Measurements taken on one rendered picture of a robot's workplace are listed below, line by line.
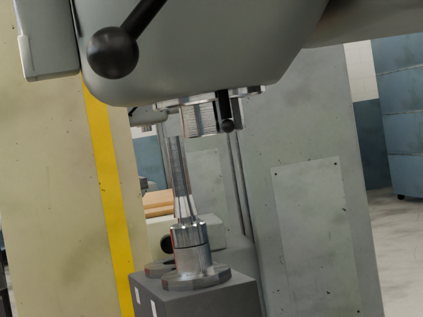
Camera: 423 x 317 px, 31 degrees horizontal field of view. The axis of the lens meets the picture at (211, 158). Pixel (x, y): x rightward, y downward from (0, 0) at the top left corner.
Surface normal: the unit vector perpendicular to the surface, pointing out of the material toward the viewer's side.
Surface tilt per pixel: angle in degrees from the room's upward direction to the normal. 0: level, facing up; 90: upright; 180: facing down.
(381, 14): 153
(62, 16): 90
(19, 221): 90
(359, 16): 135
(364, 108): 90
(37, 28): 90
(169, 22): 118
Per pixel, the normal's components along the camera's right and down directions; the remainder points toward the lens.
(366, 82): 0.19, 0.02
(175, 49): 0.25, 0.55
